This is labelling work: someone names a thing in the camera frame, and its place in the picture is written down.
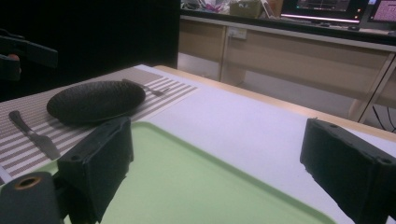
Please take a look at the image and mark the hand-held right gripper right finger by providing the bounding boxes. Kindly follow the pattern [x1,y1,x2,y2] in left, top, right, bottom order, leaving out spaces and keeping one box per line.
[300,118,396,224]

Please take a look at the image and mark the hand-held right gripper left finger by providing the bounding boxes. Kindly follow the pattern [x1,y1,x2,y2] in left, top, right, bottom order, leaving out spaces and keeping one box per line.
[57,116,134,224]

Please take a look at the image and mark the dark metal knife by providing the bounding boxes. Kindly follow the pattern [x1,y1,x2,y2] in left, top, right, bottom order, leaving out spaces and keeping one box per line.
[8,110,62,161]

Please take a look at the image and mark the black curtain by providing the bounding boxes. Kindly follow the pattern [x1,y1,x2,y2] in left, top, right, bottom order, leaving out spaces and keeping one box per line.
[0,0,181,103]

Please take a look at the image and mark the black textured plate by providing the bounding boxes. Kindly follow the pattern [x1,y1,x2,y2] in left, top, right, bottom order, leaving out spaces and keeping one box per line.
[46,79,147,126]

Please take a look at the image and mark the light green tray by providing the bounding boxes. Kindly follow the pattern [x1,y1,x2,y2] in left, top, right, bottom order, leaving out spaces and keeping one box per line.
[36,120,338,224]

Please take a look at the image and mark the striped placemat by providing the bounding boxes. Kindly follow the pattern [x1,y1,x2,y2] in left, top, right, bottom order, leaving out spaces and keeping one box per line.
[0,66,200,185]

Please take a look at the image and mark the white table cover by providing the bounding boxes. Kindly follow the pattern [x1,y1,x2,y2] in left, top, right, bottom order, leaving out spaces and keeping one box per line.
[134,63,396,224]

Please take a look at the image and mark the wooden desk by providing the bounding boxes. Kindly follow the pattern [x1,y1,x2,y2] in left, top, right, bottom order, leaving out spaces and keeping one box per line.
[177,8,396,125]

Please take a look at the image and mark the computer monitor with pink screen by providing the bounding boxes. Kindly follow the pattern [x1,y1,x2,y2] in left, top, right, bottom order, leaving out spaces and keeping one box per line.
[367,0,396,24]

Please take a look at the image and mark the wide computer monitor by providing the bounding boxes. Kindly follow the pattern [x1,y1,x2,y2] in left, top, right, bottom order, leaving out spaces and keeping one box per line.
[279,0,370,24]

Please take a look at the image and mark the pink and white clutter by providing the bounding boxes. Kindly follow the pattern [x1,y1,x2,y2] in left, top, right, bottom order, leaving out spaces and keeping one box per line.
[181,0,232,14]

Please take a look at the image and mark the olive green box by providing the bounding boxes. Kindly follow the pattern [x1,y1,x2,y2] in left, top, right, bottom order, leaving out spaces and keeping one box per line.
[229,0,263,19]

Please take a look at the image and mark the black cables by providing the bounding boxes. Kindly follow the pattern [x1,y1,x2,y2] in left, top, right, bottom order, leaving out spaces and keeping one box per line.
[372,104,396,133]

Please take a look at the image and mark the white wall socket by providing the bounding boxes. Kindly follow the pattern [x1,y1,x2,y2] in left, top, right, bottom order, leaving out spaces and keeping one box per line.
[228,26,248,41]

